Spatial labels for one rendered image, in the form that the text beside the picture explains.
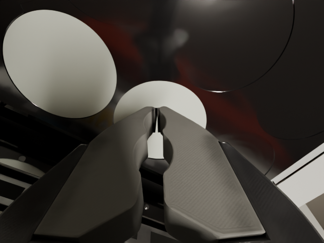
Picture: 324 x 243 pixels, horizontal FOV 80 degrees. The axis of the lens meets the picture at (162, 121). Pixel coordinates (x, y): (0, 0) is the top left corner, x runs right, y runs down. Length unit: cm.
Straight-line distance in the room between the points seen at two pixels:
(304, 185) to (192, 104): 35
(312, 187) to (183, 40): 41
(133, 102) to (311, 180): 39
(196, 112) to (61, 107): 14
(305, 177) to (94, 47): 43
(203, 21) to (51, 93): 16
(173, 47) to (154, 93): 5
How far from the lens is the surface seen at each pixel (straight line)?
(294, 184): 48
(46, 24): 20
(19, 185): 24
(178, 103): 20
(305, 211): 73
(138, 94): 20
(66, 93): 22
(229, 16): 19
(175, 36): 18
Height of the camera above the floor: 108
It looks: 57 degrees down
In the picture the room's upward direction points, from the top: 180 degrees counter-clockwise
